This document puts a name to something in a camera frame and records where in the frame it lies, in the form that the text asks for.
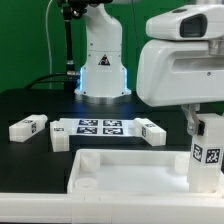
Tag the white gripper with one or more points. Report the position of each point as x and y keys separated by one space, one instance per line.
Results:
x=177 y=73

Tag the white desk top tray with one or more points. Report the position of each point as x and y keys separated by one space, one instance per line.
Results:
x=134 y=172

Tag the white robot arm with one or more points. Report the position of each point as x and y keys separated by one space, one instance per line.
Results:
x=103 y=78

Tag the white sheet with markers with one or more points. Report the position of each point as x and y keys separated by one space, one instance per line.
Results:
x=99 y=127

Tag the white front fence bar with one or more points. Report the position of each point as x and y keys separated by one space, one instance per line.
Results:
x=75 y=209

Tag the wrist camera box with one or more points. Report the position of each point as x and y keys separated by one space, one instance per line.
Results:
x=189 y=22

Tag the black camera stand pole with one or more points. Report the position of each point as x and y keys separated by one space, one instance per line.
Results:
x=71 y=9

